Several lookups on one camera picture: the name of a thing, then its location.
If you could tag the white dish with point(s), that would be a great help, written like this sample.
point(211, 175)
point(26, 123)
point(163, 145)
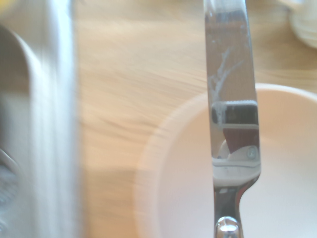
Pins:
point(305, 22)

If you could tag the stainless steel kitchen sink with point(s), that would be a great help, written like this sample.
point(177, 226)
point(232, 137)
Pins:
point(39, 124)

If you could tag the white bowl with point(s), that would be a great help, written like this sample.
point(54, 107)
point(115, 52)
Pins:
point(284, 173)

